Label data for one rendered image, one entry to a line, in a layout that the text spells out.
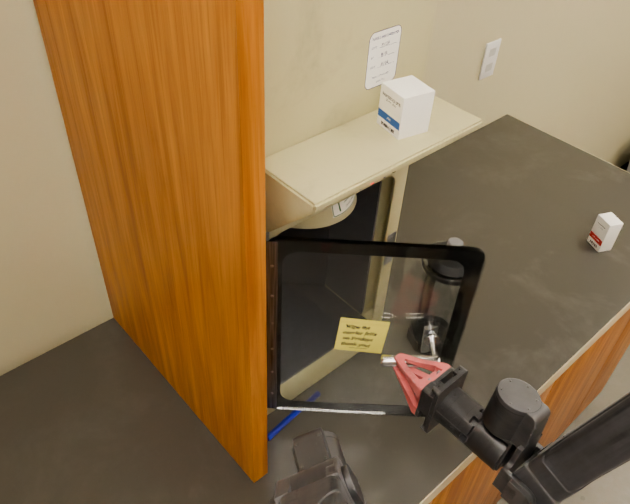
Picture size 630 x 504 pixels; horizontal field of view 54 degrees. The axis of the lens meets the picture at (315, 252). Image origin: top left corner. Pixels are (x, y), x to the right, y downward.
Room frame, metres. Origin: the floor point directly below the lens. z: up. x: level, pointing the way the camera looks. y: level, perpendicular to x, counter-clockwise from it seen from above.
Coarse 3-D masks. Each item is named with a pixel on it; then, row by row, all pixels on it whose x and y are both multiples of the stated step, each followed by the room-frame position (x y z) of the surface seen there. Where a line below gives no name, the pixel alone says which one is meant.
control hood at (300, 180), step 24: (360, 120) 0.75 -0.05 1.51; (432, 120) 0.76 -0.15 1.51; (456, 120) 0.77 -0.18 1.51; (480, 120) 0.77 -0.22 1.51; (312, 144) 0.68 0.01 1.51; (336, 144) 0.69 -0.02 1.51; (360, 144) 0.69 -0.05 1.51; (384, 144) 0.69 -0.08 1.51; (408, 144) 0.70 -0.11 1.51; (432, 144) 0.70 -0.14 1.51; (288, 168) 0.62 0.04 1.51; (312, 168) 0.63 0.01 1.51; (336, 168) 0.63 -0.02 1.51; (360, 168) 0.63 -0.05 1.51; (384, 168) 0.64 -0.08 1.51; (288, 192) 0.59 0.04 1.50; (312, 192) 0.58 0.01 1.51; (336, 192) 0.58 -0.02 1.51; (288, 216) 0.58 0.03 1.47
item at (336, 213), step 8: (344, 200) 0.79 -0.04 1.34; (352, 200) 0.81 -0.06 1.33; (328, 208) 0.77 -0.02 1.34; (336, 208) 0.77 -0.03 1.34; (344, 208) 0.78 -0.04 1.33; (352, 208) 0.80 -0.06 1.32; (312, 216) 0.75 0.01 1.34; (320, 216) 0.76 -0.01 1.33; (328, 216) 0.76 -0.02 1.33; (336, 216) 0.77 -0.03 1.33; (344, 216) 0.78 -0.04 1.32; (304, 224) 0.75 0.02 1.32; (312, 224) 0.75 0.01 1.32; (320, 224) 0.75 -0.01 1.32; (328, 224) 0.76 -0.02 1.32
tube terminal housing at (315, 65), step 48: (288, 0) 0.67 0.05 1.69; (336, 0) 0.72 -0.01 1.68; (384, 0) 0.78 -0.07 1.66; (432, 0) 0.85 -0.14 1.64; (288, 48) 0.67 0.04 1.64; (336, 48) 0.73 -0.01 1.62; (288, 96) 0.67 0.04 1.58; (336, 96) 0.73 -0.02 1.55; (288, 144) 0.68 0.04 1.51; (384, 192) 0.86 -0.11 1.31; (384, 240) 0.87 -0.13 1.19
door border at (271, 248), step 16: (272, 256) 0.63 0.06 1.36; (272, 272) 0.63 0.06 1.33; (272, 288) 0.63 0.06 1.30; (272, 304) 0.63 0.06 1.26; (272, 320) 0.63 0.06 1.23; (272, 336) 0.63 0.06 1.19; (272, 352) 0.63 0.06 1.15; (272, 368) 0.63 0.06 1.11; (272, 384) 0.63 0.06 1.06; (272, 400) 0.63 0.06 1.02
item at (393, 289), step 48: (288, 240) 0.63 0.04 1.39; (336, 240) 0.64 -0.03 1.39; (288, 288) 0.63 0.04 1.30; (336, 288) 0.63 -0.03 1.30; (384, 288) 0.63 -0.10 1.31; (432, 288) 0.63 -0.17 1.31; (288, 336) 0.63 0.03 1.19; (336, 336) 0.63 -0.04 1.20; (288, 384) 0.63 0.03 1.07; (336, 384) 0.63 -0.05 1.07; (384, 384) 0.63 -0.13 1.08
